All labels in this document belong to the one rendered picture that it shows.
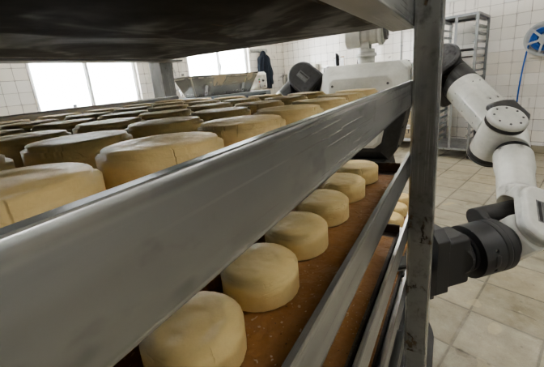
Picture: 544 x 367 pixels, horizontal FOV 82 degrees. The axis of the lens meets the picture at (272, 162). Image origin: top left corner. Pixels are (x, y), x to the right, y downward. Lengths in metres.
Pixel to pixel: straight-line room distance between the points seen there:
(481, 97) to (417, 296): 0.55
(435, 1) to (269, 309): 0.35
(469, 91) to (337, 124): 0.79
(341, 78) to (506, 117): 0.44
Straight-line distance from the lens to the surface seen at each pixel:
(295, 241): 0.23
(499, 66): 5.46
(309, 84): 1.09
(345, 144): 0.17
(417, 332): 0.56
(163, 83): 0.63
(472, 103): 0.92
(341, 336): 0.32
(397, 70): 0.99
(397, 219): 0.68
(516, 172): 0.78
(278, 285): 0.19
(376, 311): 0.31
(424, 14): 0.42
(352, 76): 1.00
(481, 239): 0.61
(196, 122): 0.21
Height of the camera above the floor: 1.26
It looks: 15 degrees down
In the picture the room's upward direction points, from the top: 5 degrees counter-clockwise
